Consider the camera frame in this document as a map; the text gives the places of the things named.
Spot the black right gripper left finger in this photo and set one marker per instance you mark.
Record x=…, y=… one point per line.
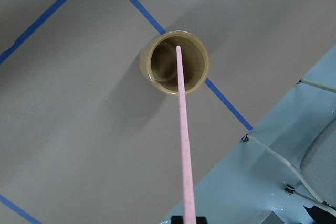
x=177, y=220

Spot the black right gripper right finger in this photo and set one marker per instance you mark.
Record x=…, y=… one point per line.
x=200, y=220

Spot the pink chopstick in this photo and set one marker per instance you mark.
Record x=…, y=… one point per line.
x=189, y=213

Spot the grey folding chair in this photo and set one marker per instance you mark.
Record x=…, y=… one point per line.
x=316, y=173

